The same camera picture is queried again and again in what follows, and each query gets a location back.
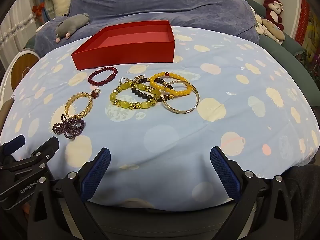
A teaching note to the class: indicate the red plush monkey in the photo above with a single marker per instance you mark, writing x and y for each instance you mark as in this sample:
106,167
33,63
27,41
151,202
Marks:
270,7

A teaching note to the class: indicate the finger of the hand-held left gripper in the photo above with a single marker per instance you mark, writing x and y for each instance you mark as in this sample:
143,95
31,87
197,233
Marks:
48,146
15,143

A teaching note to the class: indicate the beige plush toy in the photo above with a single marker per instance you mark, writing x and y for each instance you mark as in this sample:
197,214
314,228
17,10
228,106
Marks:
273,27

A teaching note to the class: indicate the thin metal bangle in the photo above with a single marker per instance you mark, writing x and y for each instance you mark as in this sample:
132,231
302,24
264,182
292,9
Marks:
180,111

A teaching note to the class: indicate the green sofa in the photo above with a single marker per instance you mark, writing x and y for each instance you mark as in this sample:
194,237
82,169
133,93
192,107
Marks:
282,52

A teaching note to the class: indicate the red bow decoration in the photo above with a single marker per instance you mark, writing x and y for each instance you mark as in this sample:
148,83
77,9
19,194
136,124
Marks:
38,8

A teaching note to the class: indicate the small white plush toy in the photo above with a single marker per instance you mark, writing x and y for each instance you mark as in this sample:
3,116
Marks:
260,25

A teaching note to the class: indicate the light blue planet-print sheet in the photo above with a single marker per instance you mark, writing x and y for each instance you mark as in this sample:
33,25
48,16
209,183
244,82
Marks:
175,135

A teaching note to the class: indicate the person's dark trousers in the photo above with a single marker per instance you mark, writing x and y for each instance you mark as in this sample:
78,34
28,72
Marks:
302,187

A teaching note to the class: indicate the blue-grey blanket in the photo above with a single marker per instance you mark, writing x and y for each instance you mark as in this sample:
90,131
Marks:
150,2

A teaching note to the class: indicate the red cardboard box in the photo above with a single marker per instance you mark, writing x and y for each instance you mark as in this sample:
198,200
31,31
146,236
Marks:
125,55

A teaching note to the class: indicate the grey plush toy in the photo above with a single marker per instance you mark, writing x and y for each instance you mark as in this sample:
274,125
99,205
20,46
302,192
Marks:
72,23

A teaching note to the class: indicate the red hanging decoration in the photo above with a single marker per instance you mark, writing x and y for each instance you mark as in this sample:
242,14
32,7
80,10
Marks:
303,22

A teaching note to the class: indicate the white lace curtain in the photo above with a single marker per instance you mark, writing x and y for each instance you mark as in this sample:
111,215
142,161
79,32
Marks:
15,27

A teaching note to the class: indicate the green plant with flowers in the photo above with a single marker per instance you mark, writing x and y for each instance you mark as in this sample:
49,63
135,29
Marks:
312,62

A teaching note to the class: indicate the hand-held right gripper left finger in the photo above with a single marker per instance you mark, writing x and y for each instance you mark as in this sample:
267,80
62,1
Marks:
96,172

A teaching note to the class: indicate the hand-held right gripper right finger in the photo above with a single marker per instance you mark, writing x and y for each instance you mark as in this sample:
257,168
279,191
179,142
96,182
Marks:
226,172

